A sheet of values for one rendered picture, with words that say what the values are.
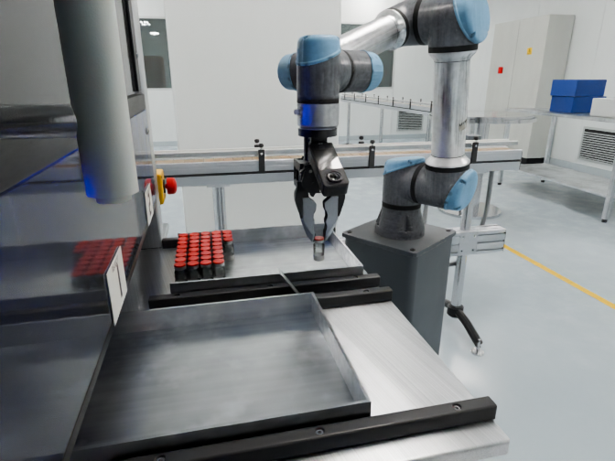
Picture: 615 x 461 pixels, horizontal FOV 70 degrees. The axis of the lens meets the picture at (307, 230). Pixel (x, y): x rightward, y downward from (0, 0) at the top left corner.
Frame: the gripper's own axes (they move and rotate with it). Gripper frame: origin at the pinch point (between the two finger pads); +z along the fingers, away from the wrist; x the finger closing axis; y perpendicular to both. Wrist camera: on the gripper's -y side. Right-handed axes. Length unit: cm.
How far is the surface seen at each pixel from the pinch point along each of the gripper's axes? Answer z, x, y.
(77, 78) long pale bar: -29, 26, -54
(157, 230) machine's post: 3.1, 31.5, 19.4
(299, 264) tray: 7.1, 3.2, 3.3
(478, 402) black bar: 5.3, -7.1, -42.4
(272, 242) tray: 7.1, 6.7, 16.9
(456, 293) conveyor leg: 73, -97, 100
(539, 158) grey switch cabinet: 87, -471, 491
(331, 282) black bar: 5.5, 0.1, -9.2
